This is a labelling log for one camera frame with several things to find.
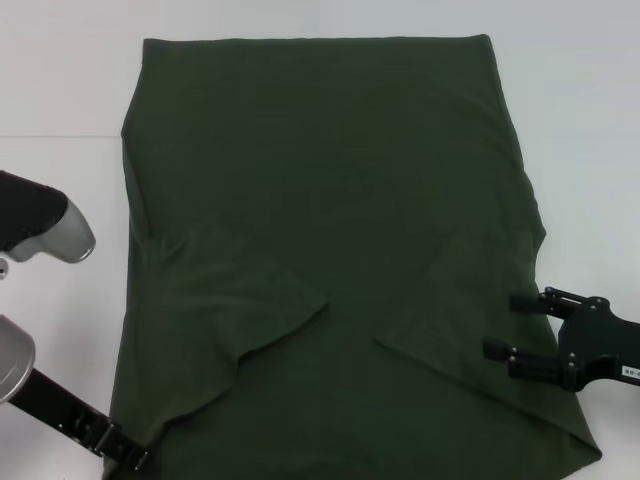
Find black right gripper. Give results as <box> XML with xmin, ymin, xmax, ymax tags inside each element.
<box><xmin>483</xmin><ymin>285</ymin><xmax>640</xmax><ymax>394</ymax></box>

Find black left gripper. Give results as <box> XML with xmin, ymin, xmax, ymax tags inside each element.
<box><xmin>9</xmin><ymin>367</ymin><xmax>150</xmax><ymax>471</ymax></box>

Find dark green t-shirt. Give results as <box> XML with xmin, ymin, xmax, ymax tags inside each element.
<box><xmin>102</xmin><ymin>33</ymin><xmax>604</xmax><ymax>480</ymax></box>

